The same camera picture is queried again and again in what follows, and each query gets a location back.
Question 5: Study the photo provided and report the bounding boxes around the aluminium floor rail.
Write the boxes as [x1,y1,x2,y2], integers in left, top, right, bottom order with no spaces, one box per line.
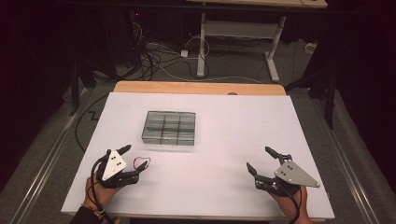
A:
[6,87,89,224]
[311,99,381,224]

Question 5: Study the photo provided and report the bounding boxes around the white desk frame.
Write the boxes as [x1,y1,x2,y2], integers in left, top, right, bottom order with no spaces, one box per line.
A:
[186,0,329,83]

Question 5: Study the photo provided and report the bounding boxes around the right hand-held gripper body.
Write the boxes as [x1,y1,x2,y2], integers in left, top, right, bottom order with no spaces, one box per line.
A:
[254,153,321,198]

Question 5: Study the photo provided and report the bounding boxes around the black metal stand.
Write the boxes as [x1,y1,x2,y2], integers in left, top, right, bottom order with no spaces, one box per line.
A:
[284,62,339,130]
[69,59,97,117]

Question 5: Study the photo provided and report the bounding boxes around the white table cover board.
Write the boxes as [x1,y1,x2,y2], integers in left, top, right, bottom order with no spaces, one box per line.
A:
[61,91,335,219]

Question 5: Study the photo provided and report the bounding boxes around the person's left hand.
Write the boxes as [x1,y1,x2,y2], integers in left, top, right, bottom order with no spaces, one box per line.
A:
[84,174,122,210]

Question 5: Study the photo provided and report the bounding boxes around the black floor cable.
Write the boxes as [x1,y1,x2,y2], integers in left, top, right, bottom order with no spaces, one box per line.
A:
[74,92,110,153]

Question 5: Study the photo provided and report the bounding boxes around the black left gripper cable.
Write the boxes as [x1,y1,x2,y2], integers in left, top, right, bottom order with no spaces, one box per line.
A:
[90,155,116,224]

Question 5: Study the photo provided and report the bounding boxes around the clear plastic compartment box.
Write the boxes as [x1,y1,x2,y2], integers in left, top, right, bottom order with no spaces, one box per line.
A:
[141,110,197,147]

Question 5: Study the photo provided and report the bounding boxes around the person's right hand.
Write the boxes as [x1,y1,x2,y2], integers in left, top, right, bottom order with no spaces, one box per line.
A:
[269,186,312,224]

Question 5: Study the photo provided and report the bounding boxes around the white floor cable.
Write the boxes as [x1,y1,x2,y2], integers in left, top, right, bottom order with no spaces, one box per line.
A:
[155,35,262,84]

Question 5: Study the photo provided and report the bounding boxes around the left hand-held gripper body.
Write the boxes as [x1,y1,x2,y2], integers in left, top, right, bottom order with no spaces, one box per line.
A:
[94,148,140,189]

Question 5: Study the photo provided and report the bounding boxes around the beaded wrist bracelet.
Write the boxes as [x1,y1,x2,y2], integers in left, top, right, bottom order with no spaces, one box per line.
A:
[81,203,106,219]

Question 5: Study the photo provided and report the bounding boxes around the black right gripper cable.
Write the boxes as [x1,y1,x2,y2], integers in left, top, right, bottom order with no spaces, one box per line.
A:
[281,183,304,224]

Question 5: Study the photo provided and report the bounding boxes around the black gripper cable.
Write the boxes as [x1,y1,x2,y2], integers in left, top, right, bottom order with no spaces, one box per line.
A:
[90,155,116,224]
[281,183,304,224]

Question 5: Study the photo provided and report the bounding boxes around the red string bracelet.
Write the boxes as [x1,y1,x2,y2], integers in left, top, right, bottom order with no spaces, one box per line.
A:
[133,157,151,171]

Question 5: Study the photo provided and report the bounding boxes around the bundle of black cables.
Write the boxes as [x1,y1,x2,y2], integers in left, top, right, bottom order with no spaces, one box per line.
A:
[130,21,164,82]

